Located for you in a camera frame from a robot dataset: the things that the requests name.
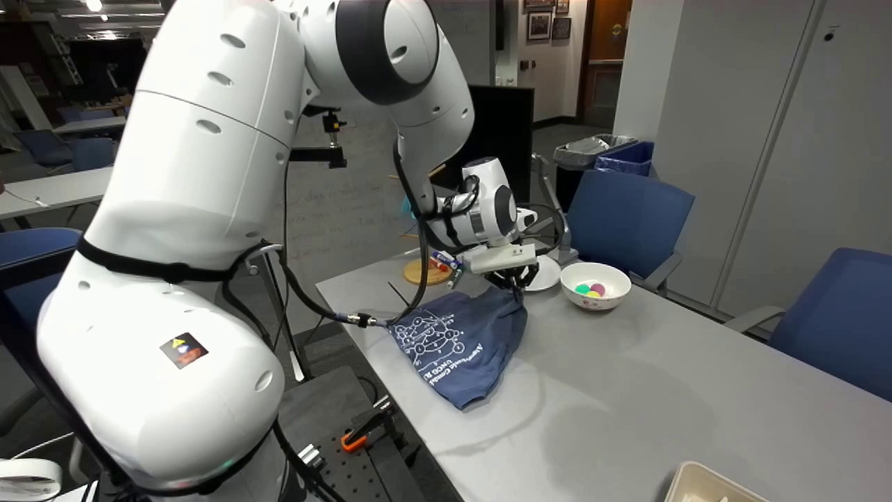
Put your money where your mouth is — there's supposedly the blue printed T-shirt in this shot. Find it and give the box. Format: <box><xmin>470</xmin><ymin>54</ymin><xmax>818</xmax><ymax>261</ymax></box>
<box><xmin>384</xmin><ymin>285</ymin><xmax>529</xmax><ymax>412</ymax></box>

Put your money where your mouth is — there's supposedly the grey cabinet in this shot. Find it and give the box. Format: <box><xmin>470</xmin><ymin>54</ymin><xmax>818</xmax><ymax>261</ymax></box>
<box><xmin>648</xmin><ymin>0</ymin><xmax>892</xmax><ymax>317</ymax></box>

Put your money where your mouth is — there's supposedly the grey trash bin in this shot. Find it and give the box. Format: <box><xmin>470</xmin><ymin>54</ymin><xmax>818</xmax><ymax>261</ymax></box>
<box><xmin>555</xmin><ymin>134</ymin><xmax>622</xmax><ymax>212</ymax></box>

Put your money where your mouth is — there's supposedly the brown wooden door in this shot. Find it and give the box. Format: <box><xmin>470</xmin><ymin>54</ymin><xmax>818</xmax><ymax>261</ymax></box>
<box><xmin>579</xmin><ymin>0</ymin><xmax>635</xmax><ymax>134</ymax></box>

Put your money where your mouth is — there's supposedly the white bowl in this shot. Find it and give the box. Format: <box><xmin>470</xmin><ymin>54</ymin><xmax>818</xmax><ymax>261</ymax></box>
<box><xmin>558</xmin><ymin>260</ymin><xmax>635</xmax><ymax>314</ymax></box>

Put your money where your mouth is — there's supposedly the beige plastic tray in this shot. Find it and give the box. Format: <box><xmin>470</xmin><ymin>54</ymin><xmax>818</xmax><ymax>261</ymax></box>
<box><xmin>660</xmin><ymin>458</ymin><xmax>772</xmax><ymax>502</ymax></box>

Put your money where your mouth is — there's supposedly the framed wall picture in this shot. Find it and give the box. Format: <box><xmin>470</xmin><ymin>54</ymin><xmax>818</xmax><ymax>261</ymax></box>
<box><xmin>524</xmin><ymin>10</ymin><xmax>551</xmax><ymax>45</ymax></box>

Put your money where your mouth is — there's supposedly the round cork coaster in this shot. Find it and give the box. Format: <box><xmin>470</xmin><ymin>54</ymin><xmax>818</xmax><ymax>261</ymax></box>
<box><xmin>402</xmin><ymin>256</ymin><xmax>455</xmax><ymax>289</ymax></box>

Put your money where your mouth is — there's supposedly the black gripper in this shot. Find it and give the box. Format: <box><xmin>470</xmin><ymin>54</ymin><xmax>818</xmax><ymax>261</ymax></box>
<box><xmin>483</xmin><ymin>261</ymin><xmax>541</xmax><ymax>302</ymax></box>

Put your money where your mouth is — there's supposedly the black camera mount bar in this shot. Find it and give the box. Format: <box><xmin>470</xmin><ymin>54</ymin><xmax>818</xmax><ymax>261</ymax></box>
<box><xmin>287</xmin><ymin>102</ymin><xmax>349</xmax><ymax>171</ymax></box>

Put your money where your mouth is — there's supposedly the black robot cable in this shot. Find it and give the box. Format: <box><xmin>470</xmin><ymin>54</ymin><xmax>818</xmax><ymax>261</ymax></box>
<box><xmin>275</xmin><ymin>136</ymin><xmax>441</xmax><ymax>330</ymax></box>

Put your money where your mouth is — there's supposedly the blue office chair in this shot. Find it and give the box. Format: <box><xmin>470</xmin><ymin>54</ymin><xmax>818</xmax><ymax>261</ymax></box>
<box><xmin>565</xmin><ymin>164</ymin><xmax>697</xmax><ymax>293</ymax></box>
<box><xmin>721</xmin><ymin>246</ymin><xmax>892</xmax><ymax>405</ymax></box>
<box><xmin>0</xmin><ymin>226</ymin><xmax>87</xmax><ymax>330</ymax></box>

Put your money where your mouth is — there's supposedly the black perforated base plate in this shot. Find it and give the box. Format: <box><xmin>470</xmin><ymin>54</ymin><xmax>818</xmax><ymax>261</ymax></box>
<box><xmin>275</xmin><ymin>366</ymin><xmax>434</xmax><ymax>502</ymax></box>

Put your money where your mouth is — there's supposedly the blue recycling bin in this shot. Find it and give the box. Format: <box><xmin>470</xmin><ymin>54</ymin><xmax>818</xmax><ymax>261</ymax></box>
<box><xmin>593</xmin><ymin>136</ymin><xmax>658</xmax><ymax>179</ymax></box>

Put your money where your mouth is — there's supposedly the white plate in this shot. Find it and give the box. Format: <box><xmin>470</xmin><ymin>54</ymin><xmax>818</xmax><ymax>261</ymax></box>
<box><xmin>522</xmin><ymin>254</ymin><xmax>563</xmax><ymax>296</ymax></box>

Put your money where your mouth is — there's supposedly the orange handled clamp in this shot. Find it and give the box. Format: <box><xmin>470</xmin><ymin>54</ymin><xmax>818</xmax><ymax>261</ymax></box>
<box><xmin>336</xmin><ymin>412</ymin><xmax>393</xmax><ymax>458</ymax></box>

